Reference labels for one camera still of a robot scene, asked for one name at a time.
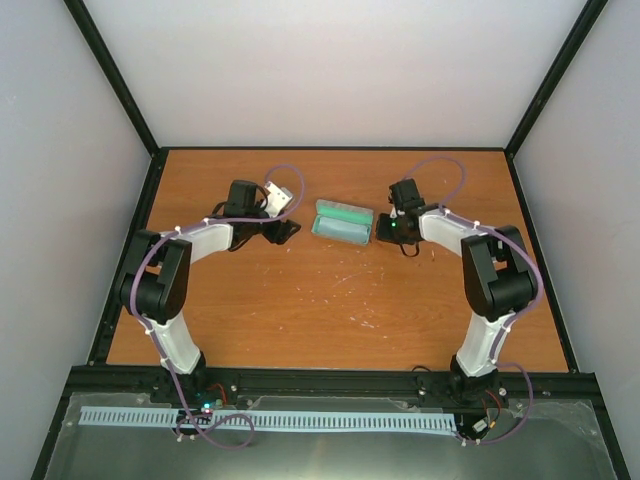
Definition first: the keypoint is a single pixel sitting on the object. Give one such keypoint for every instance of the light blue slotted cable duct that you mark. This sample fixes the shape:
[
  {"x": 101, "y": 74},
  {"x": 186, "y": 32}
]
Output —
[{"x": 279, "y": 421}]

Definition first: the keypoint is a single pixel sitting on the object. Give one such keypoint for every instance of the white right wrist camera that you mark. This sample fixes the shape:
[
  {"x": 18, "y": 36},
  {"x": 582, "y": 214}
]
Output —
[{"x": 396, "y": 213}]

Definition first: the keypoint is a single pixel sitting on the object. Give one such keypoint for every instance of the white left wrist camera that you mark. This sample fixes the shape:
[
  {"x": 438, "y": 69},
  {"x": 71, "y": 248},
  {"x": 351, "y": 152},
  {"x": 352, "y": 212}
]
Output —
[{"x": 277, "y": 199}]

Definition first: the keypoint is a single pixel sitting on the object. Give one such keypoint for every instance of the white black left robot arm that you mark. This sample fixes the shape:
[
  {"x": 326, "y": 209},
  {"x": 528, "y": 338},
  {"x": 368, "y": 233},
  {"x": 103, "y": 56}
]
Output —
[{"x": 153, "y": 283}]

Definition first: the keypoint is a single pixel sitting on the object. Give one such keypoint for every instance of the metal front plate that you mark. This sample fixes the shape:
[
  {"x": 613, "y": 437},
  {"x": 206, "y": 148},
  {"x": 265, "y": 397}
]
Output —
[{"x": 544, "y": 440}]

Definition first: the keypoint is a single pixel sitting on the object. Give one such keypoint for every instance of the light blue cleaning cloth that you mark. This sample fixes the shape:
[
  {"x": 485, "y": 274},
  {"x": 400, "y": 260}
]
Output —
[{"x": 342, "y": 230}]

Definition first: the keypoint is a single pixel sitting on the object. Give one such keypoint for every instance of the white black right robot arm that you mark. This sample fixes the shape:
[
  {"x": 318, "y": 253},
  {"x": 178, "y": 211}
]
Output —
[{"x": 501, "y": 281}]

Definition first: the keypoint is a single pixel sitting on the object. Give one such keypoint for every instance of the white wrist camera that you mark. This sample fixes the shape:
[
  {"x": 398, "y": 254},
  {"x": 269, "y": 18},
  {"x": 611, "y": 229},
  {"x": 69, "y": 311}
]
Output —
[
  {"x": 396, "y": 213},
  {"x": 277, "y": 199}
]

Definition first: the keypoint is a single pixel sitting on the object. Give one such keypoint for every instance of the grey leather glasses case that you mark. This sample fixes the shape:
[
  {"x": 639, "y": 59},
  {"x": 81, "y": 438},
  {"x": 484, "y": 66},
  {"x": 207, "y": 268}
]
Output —
[{"x": 347, "y": 212}]

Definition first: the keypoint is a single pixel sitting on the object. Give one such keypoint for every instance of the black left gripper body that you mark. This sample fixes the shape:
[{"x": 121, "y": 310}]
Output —
[{"x": 276, "y": 234}]

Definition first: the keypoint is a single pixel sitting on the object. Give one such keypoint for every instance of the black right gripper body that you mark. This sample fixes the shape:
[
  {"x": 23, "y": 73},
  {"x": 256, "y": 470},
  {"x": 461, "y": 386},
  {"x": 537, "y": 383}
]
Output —
[{"x": 392, "y": 232}]

